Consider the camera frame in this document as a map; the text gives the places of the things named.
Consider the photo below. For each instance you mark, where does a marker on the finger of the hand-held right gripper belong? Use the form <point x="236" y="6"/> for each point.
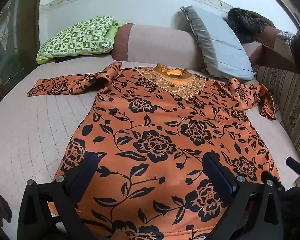
<point x="294" y="165"/>

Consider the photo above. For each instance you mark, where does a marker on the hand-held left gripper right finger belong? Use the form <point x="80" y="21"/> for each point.
<point x="216" y="172"/>

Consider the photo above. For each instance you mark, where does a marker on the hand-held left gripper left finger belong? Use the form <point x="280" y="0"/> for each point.
<point x="90" y="165"/>

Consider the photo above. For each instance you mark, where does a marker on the orange black floral shirt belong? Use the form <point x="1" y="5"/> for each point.
<point x="155" y="135"/>

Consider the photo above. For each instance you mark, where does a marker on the striped beige cushion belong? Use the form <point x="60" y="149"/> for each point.
<point x="287" y="97"/>

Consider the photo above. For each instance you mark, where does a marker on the brown cloth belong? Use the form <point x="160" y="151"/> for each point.
<point x="270" y="52"/>

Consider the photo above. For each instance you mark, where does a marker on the grey pillow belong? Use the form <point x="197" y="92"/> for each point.
<point x="220" y="45"/>

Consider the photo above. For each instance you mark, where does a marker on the green checkered pillow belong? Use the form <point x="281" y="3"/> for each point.
<point x="77" y="37"/>

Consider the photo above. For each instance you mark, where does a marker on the pink brown bolster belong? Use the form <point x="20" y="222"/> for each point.
<point x="160" y="45"/>

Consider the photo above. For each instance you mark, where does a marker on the wooden glass door cabinet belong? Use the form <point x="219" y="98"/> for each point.
<point x="7" y="50"/>

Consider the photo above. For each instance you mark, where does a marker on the dark furry cloth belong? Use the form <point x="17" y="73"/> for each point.
<point x="245" y="22"/>

